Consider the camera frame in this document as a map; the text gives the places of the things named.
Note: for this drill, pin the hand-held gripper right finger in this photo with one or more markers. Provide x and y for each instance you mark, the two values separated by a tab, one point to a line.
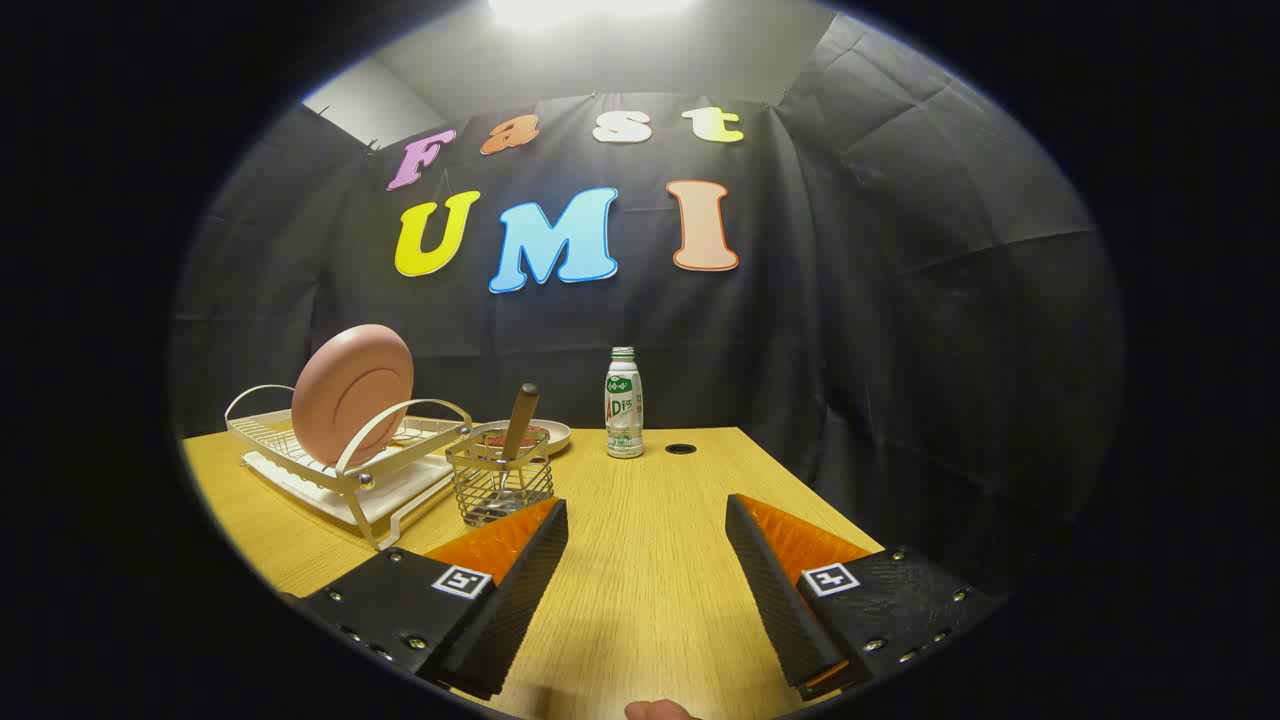
775	590

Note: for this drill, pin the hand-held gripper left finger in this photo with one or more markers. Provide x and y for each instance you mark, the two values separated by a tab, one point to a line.
520	590

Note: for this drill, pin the pink plate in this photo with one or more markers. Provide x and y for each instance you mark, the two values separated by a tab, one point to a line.
350	395

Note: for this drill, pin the beige round plate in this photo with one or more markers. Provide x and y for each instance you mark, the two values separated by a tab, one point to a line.
555	435

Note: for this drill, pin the white drip tray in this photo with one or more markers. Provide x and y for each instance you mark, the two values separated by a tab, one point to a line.
400	490

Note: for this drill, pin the red meat piece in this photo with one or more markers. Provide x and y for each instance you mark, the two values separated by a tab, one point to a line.
495	433

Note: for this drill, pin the black table grommet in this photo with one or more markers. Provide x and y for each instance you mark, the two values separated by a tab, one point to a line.
681	449

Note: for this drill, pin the white drink bottle green label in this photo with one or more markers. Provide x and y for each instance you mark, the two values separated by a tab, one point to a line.
624	410

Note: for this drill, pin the black backdrop cloth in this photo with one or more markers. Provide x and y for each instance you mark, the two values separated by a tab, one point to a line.
850	350

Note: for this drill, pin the ceiling light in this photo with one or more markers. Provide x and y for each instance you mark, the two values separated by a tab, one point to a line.
590	10

